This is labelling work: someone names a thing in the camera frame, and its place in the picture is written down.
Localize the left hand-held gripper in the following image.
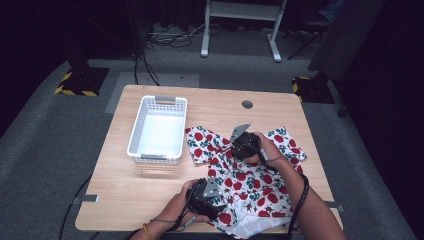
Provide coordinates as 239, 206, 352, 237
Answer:
185, 177, 228, 221

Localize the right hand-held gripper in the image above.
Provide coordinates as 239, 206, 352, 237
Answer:
229, 123, 263, 161

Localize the white red floral garment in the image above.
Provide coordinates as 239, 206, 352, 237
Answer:
184, 125, 308, 240

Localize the person's right hand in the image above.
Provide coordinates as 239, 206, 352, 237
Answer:
244, 132, 284, 168

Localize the person's left hand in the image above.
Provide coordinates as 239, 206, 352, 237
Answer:
161, 179, 214, 225

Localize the white plastic basket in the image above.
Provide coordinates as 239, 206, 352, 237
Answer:
126, 95, 188, 165

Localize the black yellow striped base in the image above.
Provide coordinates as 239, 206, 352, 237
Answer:
54, 67, 110, 98
291, 76, 336, 105

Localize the dark chair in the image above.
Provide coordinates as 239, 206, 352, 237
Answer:
287, 13, 329, 61

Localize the grey curtain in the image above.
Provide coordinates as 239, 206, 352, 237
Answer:
308, 0, 389, 82

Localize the blue cloth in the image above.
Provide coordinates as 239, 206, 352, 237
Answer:
318, 0, 346, 22

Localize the left hand-held gripper cable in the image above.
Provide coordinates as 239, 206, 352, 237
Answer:
126, 186, 201, 240

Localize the hand-held gripper cable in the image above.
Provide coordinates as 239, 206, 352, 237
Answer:
259, 146, 310, 240
126, 186, 201, 240

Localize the orange bead bracelet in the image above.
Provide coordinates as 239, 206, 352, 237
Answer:
142, 223, 155, 240

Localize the right hand-held gripper cable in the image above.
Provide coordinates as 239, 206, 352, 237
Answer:
259, 146, 310, 240

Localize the grey metal table bracket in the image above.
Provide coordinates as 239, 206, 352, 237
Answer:
72, 194, 100, 205
325, 200, 345, 213

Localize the white metal stand frame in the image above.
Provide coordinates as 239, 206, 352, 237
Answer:
199, 0, 288, 63

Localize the black floor cable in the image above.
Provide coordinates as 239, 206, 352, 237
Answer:
132, 49, 161, 87

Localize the black cable under table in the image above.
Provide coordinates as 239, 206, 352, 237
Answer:
58, 174, 101, 240

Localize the bundle of floor cables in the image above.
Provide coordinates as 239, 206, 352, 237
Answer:
146, 22, 208, 49

